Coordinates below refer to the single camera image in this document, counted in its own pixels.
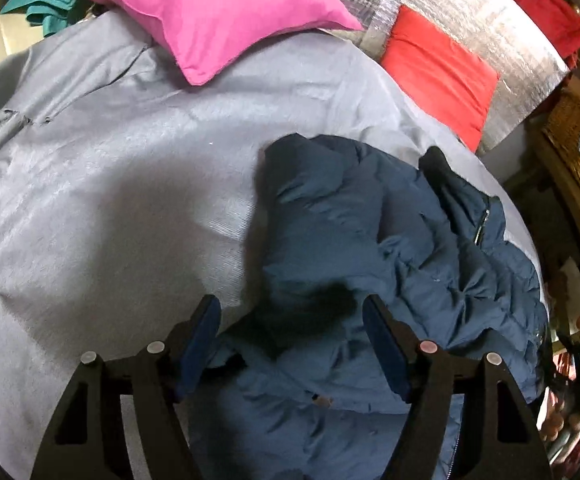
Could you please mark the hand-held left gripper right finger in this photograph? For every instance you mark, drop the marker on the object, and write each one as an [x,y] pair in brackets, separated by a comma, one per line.
[387,350]

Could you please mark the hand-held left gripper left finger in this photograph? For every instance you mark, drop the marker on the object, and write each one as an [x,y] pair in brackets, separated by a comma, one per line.
[202,340]

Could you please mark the navy puffer jacket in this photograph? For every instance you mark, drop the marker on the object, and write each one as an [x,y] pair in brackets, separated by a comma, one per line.
[345,220]

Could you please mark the grey bed sheet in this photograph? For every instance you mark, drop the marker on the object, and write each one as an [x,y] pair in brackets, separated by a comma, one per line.
[94,185]

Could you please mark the wooden table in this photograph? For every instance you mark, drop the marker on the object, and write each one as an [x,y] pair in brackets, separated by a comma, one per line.
[577,230]

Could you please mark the red pillow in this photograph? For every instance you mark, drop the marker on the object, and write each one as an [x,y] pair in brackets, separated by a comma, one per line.
[435,75]

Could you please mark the pink pillow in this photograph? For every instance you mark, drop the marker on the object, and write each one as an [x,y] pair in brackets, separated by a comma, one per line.
[219,10]

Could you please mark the silver foil insulation mat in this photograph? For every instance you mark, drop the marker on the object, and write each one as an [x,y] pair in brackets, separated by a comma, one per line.
[470,20]

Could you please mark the cream leather sofa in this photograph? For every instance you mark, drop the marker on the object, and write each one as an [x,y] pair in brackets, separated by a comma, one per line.
[9,35]

